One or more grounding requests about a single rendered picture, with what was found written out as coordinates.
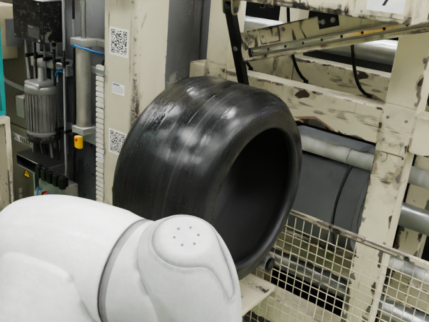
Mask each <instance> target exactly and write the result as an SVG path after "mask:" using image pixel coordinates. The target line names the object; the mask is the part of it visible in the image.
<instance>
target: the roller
mask: <svg viewBox="0 0 429 322"><path fill-rule="evenodd" d="M274 265H275V259H274V258H273V257H271V256H268V255H267V256H266V257H265V258H264V259H263V261H262V262H261V263H260V264H259V265H258V267H259V268H261V269H263V270H265V271H267V272H269V271H271V270H272V269H273V266H274Z"/></svg>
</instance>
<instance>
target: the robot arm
mask: <svg viewBox="0 0 429 322"><path fill-rule="evenodd" d="M0 322H242V306H241V292H240V287H239V280H238V276H237V272H236V267H235V265H234V262H233V260H232V257H231V254H230V252H229V250H228V248H227V246H226V244H225V243H224V241H223V239H222V237H221V236H220V235H219V234H218V232H217V231H216V229H215V228H214V227H213V226H212V225H211V224H209V223H208V222H206V221H205V220H203V219H201V218H198V217H194V216H191V215H173V216H170V217H166V218H163V219H160V220H157V221H152V220H148V219H145V218H142V217H140V216H138V215H136V214H134V213H132V212H130V211H128V210H124V209H122V208H118V207H115V206H111V205H109V204H105V203H100V202H98V201H93V200H90V199H84V198H81V197H75V196H70V195H38V196H32V197H27V198H23V199H20V200H18V201H15V202H13V203H11V204H10V205H8V206H7V207H6V208H5V209H3V210H2V211H1V212H0Z"/></svg>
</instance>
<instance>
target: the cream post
mask: <svg viewBox="0 0 429 322"><path fill-rule="evenodd" d="M168 18H169V0H105V93H104V203H105V204H109V205H111V206H112V189H113V180H114V171H115V168H116V163H117V159H118V155H117V154H114V153H111V152H109V128H112V129H114V130H118V131H120V132H123V133H125V134H126V135H127V134H128V132H129V131H130V128H131V127H132V125H133V124H134V122H135V121H136V119H137V118H138V117H139V115H140V114H141V113H142V111H143V110H144V109H145V108H146V107H147V106H148V105H149V104H150V103H151V102H152V101H153V100H154V99H155V98H156V97H157V96H158V95H159V94H160V93H161V92H162V91H163V90H165V72H166V58H167V32H168ZM110 26H112V27H118V28H121V29H127V30H129V40H128V58H125V57H121V56H116V55H113V54H109V41H110ZM113 82H115V83H117V84H121V85H124V96H122V95H119V94H116V93H112V83H113Z"/></svg>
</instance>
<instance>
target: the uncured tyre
mask: <svg viewBox="0 0 429 322"><path fill-rule="evenodd" d="M301 164H302V145H301V136H300V133H299V129H298V127H297V124H296V122H295V120H294V118H293V116H292V113H291V111H290V109H289V108H288V106H287V105H286V103H285V102H284V101H283V100H282V99H281V98H279V97H277V96H276V95H274V94H272V93H271V92H269V91H267V90H265V89H261V88H256V87H253V86H249V85H246V84H242V83H238V82H234V81H231V80H226V79H221V78H218V77H213V76H200V77H190V78H187V79H183V80H180V81H178V82H176V83H174V84H173V85H171V86H169V87H168V88H166V89H165V90H163V91H162V92H161V93H160V94H159V95H158V96H157V97H156V98H155V99H154V100H153V101H152V102H151V103H150V104H149V105H148V106H147V107H146V108H145V109H144V110H143V111H142V113H141V114H140V115H139V117H138V118H137V119H136V121H135V122H134V124H133V125H132V127H131V128H130V131H129V132H128V134H127V136H126V138H125V140H124V143H123V145H122V147H121V151H120V152H119V156H118V159H117V163H116V168H115V171H114V180H113V189H112V205H113V206H115V207H118V208H122V209H124V210H128V211H130V212H132V213H134V214H136V215H138V216H140V217H142V218H144V219H148V220H152V221H157V220H160V219H164V218H166V217H170V216H173V215H191V216H194V217H198V218H200V219H203V220H205V221H206V222H208V223H209V224H211V225H212V226H213V227H214V228H215V229H216V231H217V232H218V234H219V235H220V236H221V237H222V239H223V241H224V243H225V244H226V246H227V248H228V250H229V252H230V254H231V257H232V260H233V262H234V265H235V267H236V272H237V276H238V280H241V279H243V278H245V277H246V276H247V275H248V274H250V273H251V272H252V271H253V270H254V269H256V267H258V265H259V264H260V263H261V262H262V261H263V259H264V258H265V257H266V256H267V254H268V253H269V251H270V250H271V249H272V247H273V245H274V244H275V242H276V241H277V239H278V237H279V235H280V233H281V231H282V229H283V227H284V225H285V223H286V221H287V219H288V217H289V214H290V211H291V209H292V205H293V203H294V200H295V197H296V192H297V188H298V185H299V179H300V174H301Z"/></svg>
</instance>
